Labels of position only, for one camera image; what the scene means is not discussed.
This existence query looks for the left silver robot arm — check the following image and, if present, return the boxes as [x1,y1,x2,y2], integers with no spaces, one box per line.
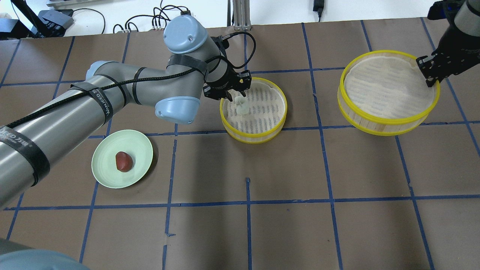
[0,14,252,208]

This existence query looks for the black power adapter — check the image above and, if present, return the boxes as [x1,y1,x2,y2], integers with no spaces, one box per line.
[312,0,325,20]

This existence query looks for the white bun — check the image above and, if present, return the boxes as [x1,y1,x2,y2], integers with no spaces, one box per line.
[234,94,250,115]

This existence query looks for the coiled black cables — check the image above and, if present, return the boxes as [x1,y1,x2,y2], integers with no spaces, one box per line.
[112,4,190,34]

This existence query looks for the yellow steamer layer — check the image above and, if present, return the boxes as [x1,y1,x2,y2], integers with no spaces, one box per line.
[219,77,288,144]
[337,50,441,136]

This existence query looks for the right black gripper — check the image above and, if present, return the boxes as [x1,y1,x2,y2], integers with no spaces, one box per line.
[415,25,480,87]

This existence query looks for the brown bun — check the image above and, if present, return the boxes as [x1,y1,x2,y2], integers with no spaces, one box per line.
[115,151,134,173]

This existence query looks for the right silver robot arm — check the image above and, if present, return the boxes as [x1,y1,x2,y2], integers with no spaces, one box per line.
[415,0,480,87]

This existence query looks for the aluminium frame post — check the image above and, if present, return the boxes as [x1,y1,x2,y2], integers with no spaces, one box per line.
[232,0,252,31]

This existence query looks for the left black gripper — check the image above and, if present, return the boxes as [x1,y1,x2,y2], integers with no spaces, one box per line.
[203,68,252,102]

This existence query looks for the light green plate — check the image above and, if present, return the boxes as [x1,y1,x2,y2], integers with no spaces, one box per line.
[91,130,154,189]

